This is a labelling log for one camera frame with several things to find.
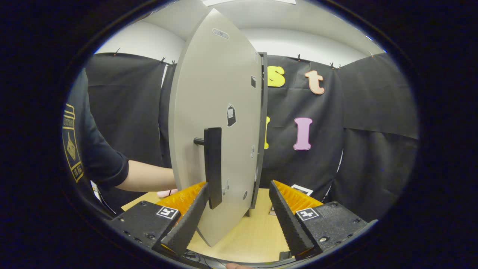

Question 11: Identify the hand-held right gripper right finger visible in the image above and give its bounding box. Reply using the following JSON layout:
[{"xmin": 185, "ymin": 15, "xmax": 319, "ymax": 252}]
[{"xmin": 269, "ymin": 180, "xmax": 378, "ymax": 261}]

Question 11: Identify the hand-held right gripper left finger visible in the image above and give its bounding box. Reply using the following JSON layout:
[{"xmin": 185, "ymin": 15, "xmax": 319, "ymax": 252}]
[{"xmin": 110, "ymin": 182, "xmax": 210, "ymax": 256}]

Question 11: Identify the black cabinet door handle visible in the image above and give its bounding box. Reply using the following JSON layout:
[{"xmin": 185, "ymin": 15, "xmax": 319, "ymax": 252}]
[{"xmin": 193, "ymin": 127, "xmax": 223, "ymax": 210}]

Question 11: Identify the beige cabinet door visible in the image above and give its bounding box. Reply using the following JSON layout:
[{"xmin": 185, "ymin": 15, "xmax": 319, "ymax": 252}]
[{"xmin": 168, "ymin": 8, "xmax": 264, "ymax": 247}]

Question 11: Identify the dark printed t-shirt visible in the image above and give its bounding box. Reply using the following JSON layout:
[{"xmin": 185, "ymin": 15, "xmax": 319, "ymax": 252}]
[{"xmin": 61, "ymin": 68, "xmax": 130, "ymax": 219}]

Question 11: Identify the black backdrop cloth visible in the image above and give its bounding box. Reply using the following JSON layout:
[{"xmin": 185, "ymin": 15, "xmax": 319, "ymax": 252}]
[{"xmin": 85, "ymin": 52, "xmax": 419, "ymax": 223}]

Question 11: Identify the ceiling light panel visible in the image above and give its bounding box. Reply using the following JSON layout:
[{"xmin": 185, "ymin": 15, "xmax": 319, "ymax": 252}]
[{"xmin": 202, "ymin": 0, "xmax": 296, "ymax": 6}]

